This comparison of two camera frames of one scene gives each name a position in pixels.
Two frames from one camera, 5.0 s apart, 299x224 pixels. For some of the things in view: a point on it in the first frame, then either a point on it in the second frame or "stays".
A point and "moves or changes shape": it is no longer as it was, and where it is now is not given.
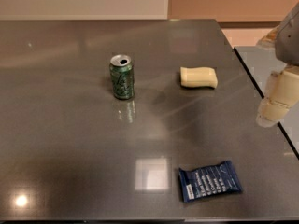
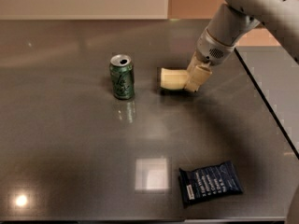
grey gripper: [288, 44] to [212, 51]
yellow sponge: [198, 77] moves or changes shape
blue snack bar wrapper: [208, 181] stays
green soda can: [121, 68] stays
